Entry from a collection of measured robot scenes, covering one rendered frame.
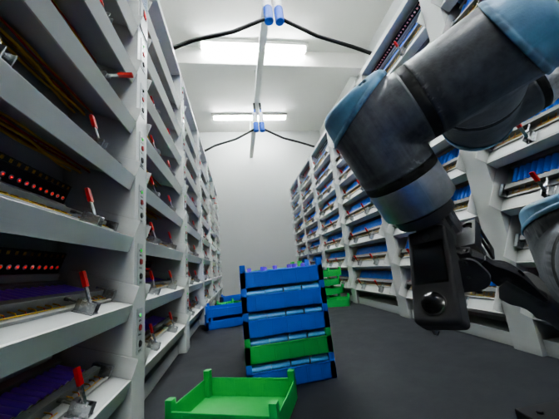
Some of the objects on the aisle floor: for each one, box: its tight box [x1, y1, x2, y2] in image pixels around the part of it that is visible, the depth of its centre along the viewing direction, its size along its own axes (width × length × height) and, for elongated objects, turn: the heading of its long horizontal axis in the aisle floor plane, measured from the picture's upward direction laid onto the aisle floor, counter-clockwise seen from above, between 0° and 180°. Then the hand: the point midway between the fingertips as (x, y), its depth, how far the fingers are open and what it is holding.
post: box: [146, 73, 190, 354], centre depth 152 cm, size 20×9×170 cm, turn 74°
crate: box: [246, 352, 337, 385], centre depth 94 cm, size 30×20×8 cm
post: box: [47, 0, 147, 419], centre depth 85 cm, size 20×9×170 cm, turn 74°
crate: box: [165, 368, 298, 419], centre depth 71 cm, size 30×20×8 cm
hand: (497, 339), depth 33 cm, fingers open, 14 cm apart
